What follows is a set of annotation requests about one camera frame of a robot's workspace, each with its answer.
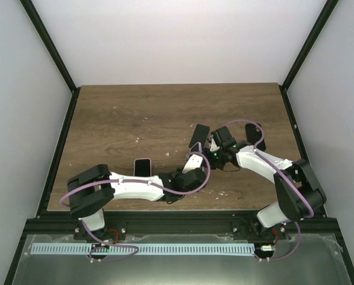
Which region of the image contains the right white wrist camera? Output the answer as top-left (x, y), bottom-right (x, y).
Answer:
top-left (206, 135), bottom-right (219, 153)

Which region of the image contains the light blue slotted cable duct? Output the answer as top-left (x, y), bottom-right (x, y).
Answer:
top-left (30, 243), bottom-right (255, 256)

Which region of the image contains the black smartphone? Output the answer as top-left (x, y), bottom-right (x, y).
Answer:
top-left (190, 124), bottom-right (210, 148)

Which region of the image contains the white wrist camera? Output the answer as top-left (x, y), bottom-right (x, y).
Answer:
top-left (206, 135), bottom-right (219, 153)
top-left (182, 153), bottom-right (203, 173)

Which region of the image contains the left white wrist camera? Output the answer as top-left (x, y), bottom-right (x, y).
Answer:
top-left (182, 153), bottom-right (203, 173)

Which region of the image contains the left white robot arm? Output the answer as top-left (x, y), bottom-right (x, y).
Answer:
top-left (60, 164), bottom-right (209, 240)

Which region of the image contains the right black frame post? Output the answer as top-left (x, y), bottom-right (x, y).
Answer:
top-left (282, 0), bottom-right (340, 90)

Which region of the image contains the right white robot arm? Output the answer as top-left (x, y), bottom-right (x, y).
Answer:
top-left (203, 126), bottom-right (327, 239)

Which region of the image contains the phone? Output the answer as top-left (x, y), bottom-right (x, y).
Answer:
top-left (189, 141), bottom-right (203, 155)
top-left (133, 158), bottom-right (152, 177)

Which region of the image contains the black frame post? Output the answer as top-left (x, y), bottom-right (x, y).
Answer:
top-left (282, 0), bottom-right (340, 90)
top-left (19, 0), bottom-right (77, 93)

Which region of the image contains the black phone case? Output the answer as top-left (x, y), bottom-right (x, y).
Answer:
top-left (245, 123), bottom-right (266, 151)

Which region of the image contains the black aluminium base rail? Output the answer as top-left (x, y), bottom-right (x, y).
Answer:
top-left (25, 209), bottom-right (337, 241)

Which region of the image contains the phone in pink case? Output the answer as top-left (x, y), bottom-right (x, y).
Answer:
top-left (133, 158), bottom-right (152, 177)

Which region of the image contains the left black frame post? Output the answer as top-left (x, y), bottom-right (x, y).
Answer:
top-left (19, 0), bottom-right (77, 93)

